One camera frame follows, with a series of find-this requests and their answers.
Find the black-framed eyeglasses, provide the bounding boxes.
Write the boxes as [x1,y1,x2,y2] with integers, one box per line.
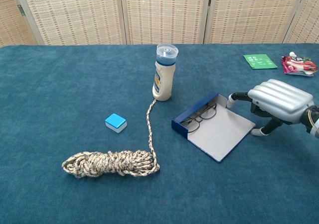
[179,104,217,132]

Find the green flat packet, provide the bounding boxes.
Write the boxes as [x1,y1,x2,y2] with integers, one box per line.
[243,54,278,70]

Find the red drink pouch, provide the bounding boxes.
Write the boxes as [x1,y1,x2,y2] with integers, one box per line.
[281,51,319,77]

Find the blue carpet floor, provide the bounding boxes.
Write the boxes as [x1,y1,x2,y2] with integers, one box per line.
[0,43,319,224]

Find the blue glasses case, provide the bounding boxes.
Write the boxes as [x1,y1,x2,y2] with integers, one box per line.
[171,92,257,163]

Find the beige speckled rope bundle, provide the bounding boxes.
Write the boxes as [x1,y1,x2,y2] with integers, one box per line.
[61,99,161,180]

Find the cream bottle with clear cap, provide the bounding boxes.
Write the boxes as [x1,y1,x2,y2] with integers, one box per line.
[152,44,179,102]

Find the small blue and white box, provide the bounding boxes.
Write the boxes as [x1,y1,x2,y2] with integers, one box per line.
[105,113,128,134]

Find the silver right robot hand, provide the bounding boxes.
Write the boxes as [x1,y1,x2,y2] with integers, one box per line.
[226,79,315,137]

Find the bamboo folding screen panel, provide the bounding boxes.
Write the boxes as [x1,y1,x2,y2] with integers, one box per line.
[11,0,130,45]
[284,0,319,44]
[203,0,307,44]
[0,0,38,48]
[119,0,212,45]

